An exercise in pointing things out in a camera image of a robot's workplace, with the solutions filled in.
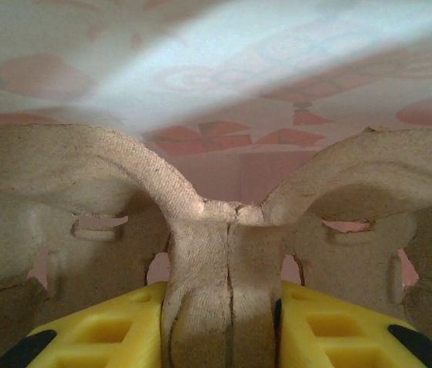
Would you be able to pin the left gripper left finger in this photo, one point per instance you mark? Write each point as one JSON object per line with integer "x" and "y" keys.
{"x": 86, "y": 318}

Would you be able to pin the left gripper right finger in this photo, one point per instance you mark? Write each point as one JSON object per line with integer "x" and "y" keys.
{"x": 288, "y": 345}

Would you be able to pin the brown pulp cup carrier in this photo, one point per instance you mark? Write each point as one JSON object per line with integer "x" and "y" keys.
{"x": 216, "y": 249}

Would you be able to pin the red and white paper bag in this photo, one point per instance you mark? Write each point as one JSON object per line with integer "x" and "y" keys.
{"x": 216, "y": 76}

